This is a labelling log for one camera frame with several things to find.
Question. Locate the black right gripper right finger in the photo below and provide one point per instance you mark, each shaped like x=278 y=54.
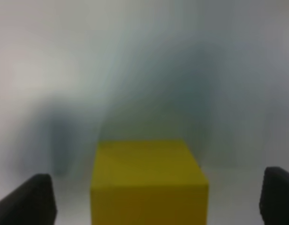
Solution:
x=274 y=199

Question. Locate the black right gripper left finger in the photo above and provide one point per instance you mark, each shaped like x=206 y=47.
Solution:
x=32 y=203

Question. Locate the yellow cube block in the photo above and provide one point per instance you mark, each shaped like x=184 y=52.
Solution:
x=152 y=182

